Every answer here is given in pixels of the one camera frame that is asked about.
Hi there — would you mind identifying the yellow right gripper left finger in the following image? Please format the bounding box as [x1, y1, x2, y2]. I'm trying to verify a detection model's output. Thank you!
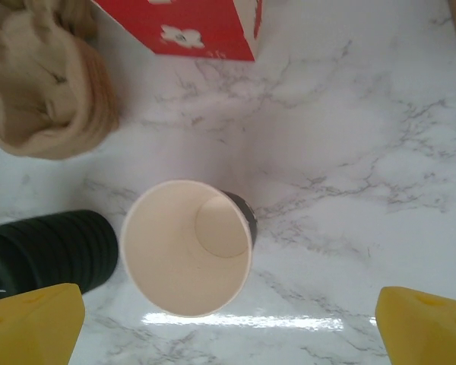
[0, 283, 87, 365]

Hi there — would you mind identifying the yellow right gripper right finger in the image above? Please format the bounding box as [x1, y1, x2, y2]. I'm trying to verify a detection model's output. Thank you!
[375, 286, 456, 365]

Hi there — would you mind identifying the brown pulp cup carrier stack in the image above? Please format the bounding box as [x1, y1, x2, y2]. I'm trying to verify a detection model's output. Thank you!
[0, 0, 119, 160]

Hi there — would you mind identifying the black plastic lids stack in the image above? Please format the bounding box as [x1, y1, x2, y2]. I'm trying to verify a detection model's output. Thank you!
[0, 209, 119, 305]

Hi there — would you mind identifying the red white patterned gift bag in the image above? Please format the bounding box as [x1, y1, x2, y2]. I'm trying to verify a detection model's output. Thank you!
[92, 0, 265, 62]

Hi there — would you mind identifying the black paper coffee cup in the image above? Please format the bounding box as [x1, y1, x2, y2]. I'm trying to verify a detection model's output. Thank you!
[120, 179, 258, 318]

